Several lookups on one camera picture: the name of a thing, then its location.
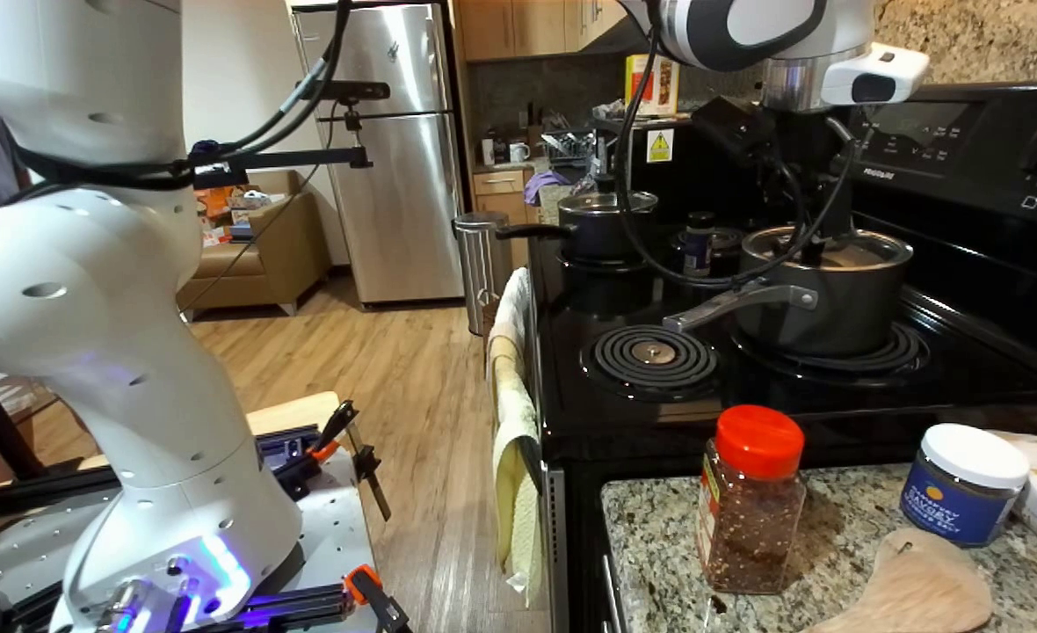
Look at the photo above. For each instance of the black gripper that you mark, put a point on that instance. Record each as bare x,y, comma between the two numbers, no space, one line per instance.
816,164

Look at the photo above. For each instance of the grey robot base table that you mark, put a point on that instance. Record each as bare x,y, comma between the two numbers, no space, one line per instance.
330,529

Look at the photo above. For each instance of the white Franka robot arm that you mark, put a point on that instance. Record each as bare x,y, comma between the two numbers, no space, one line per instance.
71,353

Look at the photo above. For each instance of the black electric stove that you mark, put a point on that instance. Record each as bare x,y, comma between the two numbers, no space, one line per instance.
985,234

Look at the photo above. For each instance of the red-lid spice jar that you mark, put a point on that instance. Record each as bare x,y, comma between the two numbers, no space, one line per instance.
753,503

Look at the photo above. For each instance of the blue jar with white lid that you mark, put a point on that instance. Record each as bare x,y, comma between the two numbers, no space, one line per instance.
962,486

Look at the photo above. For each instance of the dark spice bottle blue label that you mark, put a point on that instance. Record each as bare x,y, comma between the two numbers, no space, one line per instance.
695,248

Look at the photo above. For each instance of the yellow red box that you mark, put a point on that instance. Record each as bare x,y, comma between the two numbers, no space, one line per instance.
652,87

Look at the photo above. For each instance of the grey trash can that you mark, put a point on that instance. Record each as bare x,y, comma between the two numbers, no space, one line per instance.
481,277

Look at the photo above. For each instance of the wooden spatula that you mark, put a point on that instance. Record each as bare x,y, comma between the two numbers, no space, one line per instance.
910,585

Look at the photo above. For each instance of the brown wood kitchen cabinet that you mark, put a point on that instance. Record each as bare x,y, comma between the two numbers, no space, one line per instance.
530,29

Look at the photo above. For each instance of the pale yellow hanging towel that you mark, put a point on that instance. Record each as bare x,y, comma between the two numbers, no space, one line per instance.
515,443

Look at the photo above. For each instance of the stainless steel fridge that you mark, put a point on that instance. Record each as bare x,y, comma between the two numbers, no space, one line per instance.
407,176

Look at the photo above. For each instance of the orange black clamp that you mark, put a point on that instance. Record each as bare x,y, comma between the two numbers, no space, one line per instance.
369,591
330,440

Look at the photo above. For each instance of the light wooden board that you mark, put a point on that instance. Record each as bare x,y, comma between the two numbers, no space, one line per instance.
291,414

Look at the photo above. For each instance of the tan sofa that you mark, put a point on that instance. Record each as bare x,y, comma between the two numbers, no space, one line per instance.
258,251

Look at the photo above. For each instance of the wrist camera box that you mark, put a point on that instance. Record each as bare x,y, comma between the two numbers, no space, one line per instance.
872,76

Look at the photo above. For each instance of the black stereo camera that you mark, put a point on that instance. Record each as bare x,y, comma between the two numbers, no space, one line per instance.
342,90

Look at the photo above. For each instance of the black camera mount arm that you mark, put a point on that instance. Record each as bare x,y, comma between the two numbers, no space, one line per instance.
284,155

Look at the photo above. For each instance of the black metal frame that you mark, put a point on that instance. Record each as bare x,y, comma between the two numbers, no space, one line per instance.
3,452

